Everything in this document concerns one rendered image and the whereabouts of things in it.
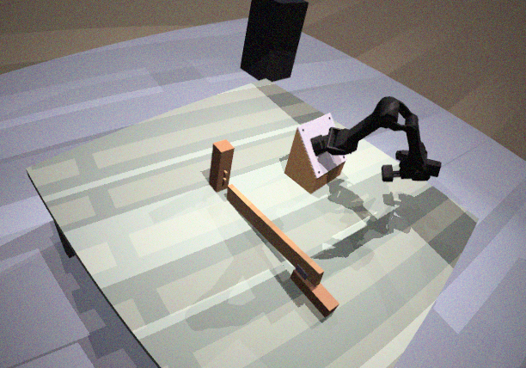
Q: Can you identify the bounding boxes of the long wooden rail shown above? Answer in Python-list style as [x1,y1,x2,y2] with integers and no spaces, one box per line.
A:
[227,184,324,287]

